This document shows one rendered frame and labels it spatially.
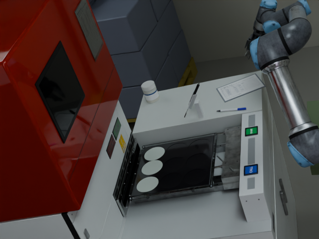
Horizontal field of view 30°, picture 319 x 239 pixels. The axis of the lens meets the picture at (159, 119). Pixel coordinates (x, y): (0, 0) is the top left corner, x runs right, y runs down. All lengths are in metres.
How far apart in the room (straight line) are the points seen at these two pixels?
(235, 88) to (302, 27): 0.65
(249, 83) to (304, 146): 0.72
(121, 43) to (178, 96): 1.30
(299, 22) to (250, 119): 0.53
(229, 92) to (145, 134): 0.45
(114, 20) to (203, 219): 2.04
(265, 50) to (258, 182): 0.51
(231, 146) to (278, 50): 0.55
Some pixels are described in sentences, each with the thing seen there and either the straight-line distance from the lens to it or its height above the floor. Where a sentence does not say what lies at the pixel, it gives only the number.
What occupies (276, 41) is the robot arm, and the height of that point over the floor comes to 1.37.
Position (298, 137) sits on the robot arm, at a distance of 2.28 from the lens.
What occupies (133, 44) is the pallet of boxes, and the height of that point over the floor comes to 0.78.
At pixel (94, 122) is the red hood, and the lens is 2.31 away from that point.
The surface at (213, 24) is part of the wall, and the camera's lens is 5.15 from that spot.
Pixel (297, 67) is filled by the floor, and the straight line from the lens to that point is 4.89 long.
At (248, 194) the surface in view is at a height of 0.96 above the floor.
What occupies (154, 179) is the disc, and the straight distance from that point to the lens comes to 2.61.
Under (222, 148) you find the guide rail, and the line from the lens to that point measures 2.75.
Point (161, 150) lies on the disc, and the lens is 2.77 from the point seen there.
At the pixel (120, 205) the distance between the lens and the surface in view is 2.53.
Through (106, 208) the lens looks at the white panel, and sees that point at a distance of 2.42.
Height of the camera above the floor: 2.44
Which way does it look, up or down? 31 degrees down
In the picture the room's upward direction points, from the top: 21 degrees counter-clockwise
